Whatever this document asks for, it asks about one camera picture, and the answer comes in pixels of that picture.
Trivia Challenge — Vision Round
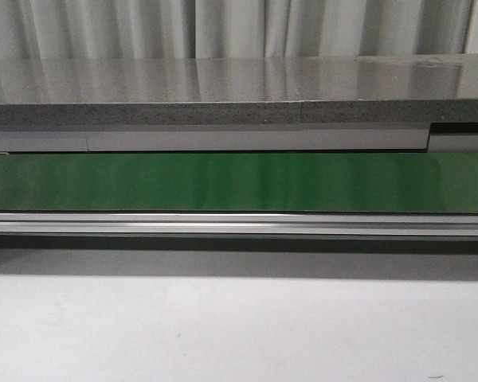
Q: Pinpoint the green conveyor belt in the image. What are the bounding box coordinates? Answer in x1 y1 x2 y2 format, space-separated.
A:
0 152 478 213

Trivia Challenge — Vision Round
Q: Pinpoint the white pleated curtain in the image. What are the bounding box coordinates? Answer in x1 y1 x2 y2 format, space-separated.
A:
0 1 473 59

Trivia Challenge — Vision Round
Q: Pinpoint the grey conveyor rear rail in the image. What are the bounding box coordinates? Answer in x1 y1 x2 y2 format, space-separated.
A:
0 123 478 153

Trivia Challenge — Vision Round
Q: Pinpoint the aluminium conveyor front rail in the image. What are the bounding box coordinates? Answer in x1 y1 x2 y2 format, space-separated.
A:
0 212 478 239

